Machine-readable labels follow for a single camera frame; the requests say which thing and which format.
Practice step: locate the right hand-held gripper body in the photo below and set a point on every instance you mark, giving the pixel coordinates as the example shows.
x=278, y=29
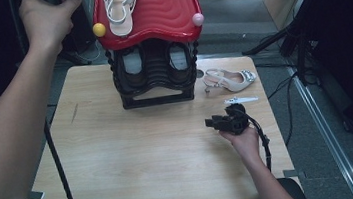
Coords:
x=235, y=121

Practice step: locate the beige heeled sandal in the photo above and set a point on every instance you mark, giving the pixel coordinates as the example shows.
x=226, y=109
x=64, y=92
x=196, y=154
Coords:
x=120, y=22
x=234, y=84

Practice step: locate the black leather shoe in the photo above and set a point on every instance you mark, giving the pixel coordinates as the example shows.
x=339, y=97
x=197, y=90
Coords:
x=134, y=77
x=180, y=74

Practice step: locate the red and black shoe rack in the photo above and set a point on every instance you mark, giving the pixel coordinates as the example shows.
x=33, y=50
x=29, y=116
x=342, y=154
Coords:
x=167, y=10

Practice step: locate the person's right hand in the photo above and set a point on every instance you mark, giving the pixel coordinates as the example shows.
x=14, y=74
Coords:
x=246, y=145

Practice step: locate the person's left hand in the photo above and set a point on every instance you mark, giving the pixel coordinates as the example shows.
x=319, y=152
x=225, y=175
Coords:
x=45, y=24

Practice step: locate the grey tape piece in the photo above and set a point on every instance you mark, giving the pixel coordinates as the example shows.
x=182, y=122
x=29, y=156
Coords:
x=292, y=173

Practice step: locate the black tripod stand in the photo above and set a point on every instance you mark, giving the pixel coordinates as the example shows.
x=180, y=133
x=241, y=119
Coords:
x=300, y=52

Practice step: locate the person's right leg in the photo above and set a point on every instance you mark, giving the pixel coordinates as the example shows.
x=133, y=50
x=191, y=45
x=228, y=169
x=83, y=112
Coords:
x=297, y=193

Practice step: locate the metal floor rail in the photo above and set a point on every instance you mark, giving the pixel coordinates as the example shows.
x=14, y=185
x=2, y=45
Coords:
x=329, y=129

